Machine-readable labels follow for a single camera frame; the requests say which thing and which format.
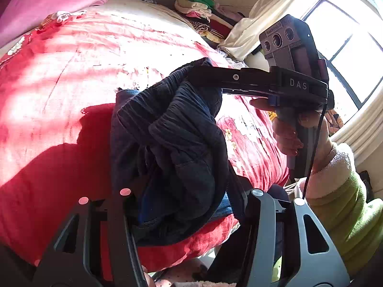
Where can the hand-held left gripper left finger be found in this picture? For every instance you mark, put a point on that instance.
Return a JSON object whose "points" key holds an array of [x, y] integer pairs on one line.
{"points": [[119, 215]]}

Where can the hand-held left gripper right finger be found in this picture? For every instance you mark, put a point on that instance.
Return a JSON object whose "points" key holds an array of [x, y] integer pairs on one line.
{"points": [[257, 215]]}

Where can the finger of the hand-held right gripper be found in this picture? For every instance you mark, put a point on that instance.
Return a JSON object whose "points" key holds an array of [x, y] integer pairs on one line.
{"points": [[248, 93], [230, 77]]}

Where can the dark blue garment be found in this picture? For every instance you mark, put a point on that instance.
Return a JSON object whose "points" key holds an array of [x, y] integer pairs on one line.
{"points": [[179, 155]]}

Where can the person's right forearm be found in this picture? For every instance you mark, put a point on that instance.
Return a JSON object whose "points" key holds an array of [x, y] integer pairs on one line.
{"points": [[344, 209]]}

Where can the person's right hand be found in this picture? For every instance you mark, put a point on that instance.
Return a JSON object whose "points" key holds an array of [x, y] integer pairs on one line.
{"points": [[285, 137]]}

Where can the cream curtain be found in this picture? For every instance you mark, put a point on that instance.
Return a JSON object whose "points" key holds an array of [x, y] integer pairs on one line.
{"points": [[263, 24]]}

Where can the window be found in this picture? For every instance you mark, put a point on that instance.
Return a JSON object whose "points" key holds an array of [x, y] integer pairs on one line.
{"points": [[353, 59]]}

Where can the pile of folded clothes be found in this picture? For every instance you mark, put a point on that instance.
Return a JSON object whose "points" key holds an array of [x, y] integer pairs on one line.
{"points": [[206, 18]]}

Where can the floral cushion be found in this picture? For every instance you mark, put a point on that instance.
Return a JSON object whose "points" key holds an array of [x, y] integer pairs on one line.
{"points": [[335, 122]]}

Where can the red floral quilt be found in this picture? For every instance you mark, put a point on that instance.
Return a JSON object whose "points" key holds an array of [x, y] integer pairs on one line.
{"points": [[59, 125]]}

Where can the cream bed sheet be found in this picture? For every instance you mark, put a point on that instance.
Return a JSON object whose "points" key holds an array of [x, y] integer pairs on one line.
{"points": [[143, 12]]}

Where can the pink pillow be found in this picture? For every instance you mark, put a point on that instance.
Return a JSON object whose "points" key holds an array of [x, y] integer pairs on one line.
{"points": [[45, 3]]}

